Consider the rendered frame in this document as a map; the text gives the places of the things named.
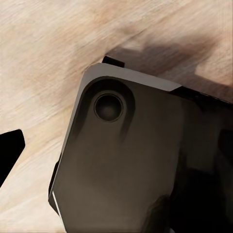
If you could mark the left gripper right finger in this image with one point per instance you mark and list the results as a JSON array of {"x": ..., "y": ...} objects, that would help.
[{"x": 225, "y": 144}]

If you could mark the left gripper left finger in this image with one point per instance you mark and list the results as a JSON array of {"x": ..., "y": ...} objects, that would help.
[{"x": 11, "y": 146}]

